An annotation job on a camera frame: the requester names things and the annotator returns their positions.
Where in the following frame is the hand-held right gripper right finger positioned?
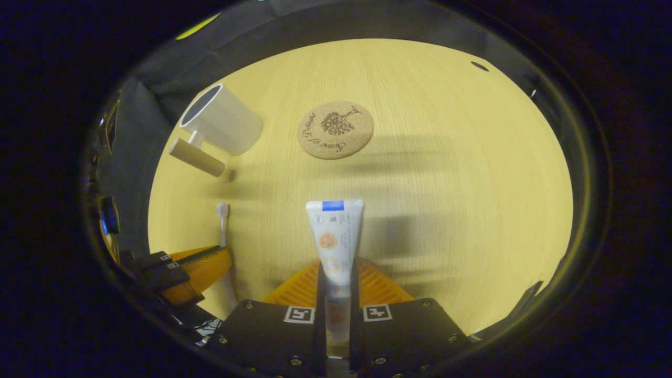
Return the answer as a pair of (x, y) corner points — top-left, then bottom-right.
(349, 256), (474, 378)

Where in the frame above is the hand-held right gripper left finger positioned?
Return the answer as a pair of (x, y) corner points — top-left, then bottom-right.
(204, 261), (329, 378)

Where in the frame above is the white toothpaste tube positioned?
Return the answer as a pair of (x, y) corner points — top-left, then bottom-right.
(306, 199), (364, 363)

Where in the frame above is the pale purple toothbrush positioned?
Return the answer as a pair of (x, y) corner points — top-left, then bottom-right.
(216, 203), (239, 311)

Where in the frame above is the round cork coaster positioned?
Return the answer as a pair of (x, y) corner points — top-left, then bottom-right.
(297, 101), (375, 160)

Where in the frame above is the white cup with wooden handle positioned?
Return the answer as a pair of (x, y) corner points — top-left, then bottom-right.
(168, 83), (264, 177)

